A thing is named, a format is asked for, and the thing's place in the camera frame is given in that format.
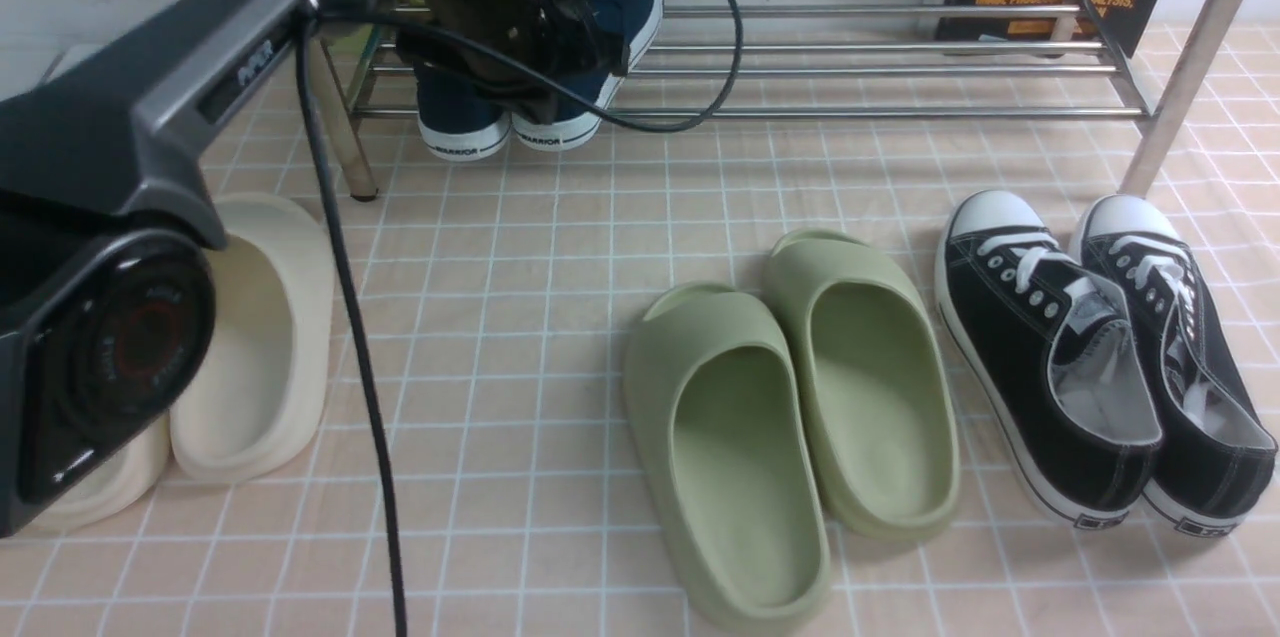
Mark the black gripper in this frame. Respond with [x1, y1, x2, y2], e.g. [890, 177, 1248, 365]
[396, 0, 598, 122]

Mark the navy canvas shoe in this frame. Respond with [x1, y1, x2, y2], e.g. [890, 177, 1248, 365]
[511, 0, 666, 151]
[413, 63, 512, 162]

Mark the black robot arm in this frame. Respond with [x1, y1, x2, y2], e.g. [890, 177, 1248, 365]
[1, 0, 631, 537]

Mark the metal shoe rack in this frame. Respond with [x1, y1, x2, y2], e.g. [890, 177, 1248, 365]
[310, 0, 1280, 205]

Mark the right cream foam slipper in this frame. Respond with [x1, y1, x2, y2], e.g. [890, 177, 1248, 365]
[170, 192, 337, 485]

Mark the cream foam slipper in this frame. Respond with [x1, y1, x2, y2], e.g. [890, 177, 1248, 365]
[170, 192, 337, 485]
[33, 414, 172, 531]

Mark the left green foam slipper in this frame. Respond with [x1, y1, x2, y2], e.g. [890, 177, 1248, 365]
[621, 281, 829, 636]

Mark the green foam slipper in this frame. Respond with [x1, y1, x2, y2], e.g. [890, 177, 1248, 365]
[763, 228, 960, 541]
[621, 281, 829, 636]

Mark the right green foam slipper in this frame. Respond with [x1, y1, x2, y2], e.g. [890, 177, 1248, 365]
[763, 228, 960, 541]

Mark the left cream foam slipper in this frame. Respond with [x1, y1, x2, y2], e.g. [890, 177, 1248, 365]
[33, 414, 172, 531]

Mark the left black canvas sneaker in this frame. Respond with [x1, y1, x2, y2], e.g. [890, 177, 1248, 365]
[934, 191, 1164, 530]

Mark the black canvas sneaker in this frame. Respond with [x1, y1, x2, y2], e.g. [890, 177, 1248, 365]
[1070, 194, 1277, 539]
[934, 191, 1164, 530]

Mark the right black canvas sneaker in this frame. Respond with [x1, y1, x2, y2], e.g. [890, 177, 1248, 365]
[1070, 194, 1277, 539]

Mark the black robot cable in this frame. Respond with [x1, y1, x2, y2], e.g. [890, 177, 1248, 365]
[292, 0, 745, 637]

